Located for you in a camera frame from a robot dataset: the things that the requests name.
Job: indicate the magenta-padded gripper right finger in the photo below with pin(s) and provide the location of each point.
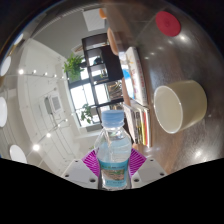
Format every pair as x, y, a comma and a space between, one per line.
148, 170

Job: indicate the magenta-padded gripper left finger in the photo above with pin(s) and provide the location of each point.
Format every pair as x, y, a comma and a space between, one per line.
78, 171

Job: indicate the clear water bottle blue cap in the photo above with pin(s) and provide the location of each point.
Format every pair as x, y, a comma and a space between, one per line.
113, 150

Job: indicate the small potted plant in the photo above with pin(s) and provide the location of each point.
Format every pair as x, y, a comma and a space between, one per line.
87, 113

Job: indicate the ceiling air conditioner unit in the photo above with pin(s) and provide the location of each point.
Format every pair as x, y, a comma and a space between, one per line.
54, 104

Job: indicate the large blue-covered book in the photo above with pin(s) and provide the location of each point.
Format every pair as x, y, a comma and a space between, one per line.
136, 75

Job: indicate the group of ceiling lights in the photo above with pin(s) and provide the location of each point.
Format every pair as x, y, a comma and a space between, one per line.
2, 111

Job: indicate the large bushy potted plant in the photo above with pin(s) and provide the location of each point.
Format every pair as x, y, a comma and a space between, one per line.
74, 66

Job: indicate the dark low shelf unit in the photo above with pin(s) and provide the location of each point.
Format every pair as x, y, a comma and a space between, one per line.
111, 65

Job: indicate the white wall board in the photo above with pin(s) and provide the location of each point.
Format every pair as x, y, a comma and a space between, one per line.
94, 19

